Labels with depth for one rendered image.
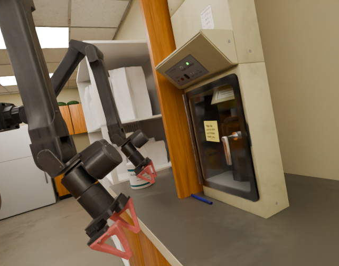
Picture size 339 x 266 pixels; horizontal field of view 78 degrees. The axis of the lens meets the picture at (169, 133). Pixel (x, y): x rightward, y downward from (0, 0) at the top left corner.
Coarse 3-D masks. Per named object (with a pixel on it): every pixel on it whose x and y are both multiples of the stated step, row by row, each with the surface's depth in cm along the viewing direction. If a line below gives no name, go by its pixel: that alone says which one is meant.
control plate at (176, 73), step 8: (192, 56) 66; (176, 64) 74; (184, 64) 71; (192, 64) 69; (200, 64) 67; (168, 72) 81; (176, 72) 78; (184, 72) 76; (192, 72) 73; (200, 72) 71; (208, 72) 69; (176, 80) 83; (184, 80) 80; (192, 80) 77
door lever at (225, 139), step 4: (236, 132) 65; (224, 136) 64; (228, 136) 65; (232, 136) 65; (236, 136) 66; (224, 140) 64; (228, 140) 64; (224, 144) 64; (228, 144) 64; (224, 148) 64; (228, 148) 64; (224, 152) 65; (228, 152) 64; (228, 156) 64; (228, 160) 64; (228, 164) 64
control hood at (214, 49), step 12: (192, 36) 59; (204, 36) 56; (216, 36) 58; (228, 36) 60; (180, 48) 66; (192, 48) 63; (204, 48) 60; (216, 48) 58; (228, 48) 60; (168, 60) 74; (180, 60) 71; (204, 60) 65; (216, 60) 62; (228, 60) 60; (216, 72) 68
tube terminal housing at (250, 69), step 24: (192, 0) 73; (216, 0) 64; (240, 0) 62; (192, 24) 76; (216, 24) 66; (240, 24) 62; (240, 48) 62; (240, 72) 61; (264, 72) 66; (264, 96) 65; (264, 120) 65; (264, 144) 64; (264, 168) 64; (216, 192) 84; (264, 192) 64; (264, 216) 64
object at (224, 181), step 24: (192, 96) 83; (216, 96) 70; (240, 96) 62; (192, 120) 87; (216, 120) 73; (240, 120) 63; (216, 144) 76; (240, 144) 65; (216, 168) 78; (240, 168) 67; (240, 192) 69
